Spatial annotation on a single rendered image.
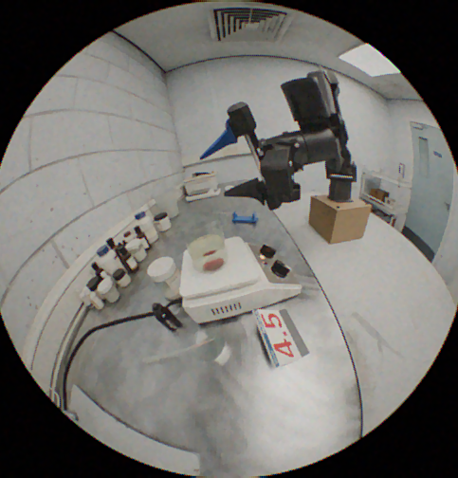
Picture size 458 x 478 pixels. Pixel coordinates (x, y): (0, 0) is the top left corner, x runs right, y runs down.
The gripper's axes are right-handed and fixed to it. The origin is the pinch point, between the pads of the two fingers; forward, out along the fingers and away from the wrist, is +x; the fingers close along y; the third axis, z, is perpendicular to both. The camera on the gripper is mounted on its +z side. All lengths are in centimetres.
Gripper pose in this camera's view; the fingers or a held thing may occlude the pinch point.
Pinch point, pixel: (230, 170)
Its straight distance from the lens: 24.6
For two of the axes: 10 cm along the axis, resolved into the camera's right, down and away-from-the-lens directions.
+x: -8.9, 2.0, 4.0
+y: 4.4, 5.2, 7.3
